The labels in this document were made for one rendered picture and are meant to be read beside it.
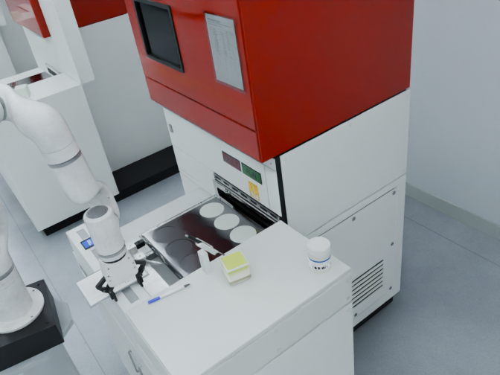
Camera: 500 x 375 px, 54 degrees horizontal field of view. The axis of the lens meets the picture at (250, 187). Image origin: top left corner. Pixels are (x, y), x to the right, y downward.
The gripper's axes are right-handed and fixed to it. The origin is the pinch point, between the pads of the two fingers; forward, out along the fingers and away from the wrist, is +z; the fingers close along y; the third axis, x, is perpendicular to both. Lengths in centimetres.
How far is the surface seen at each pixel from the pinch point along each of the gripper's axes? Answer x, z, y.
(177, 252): -12.1, 7.3, -23.7
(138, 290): 1.7, 1.2, -2.9
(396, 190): 8, 21, -121
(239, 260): 20.6, -6.2, -30.8
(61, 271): -155, 97, 5
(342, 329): 42, 26, -53
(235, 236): -3.6, 7.2, -44.0
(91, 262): -23.0, 1.2, 3.5
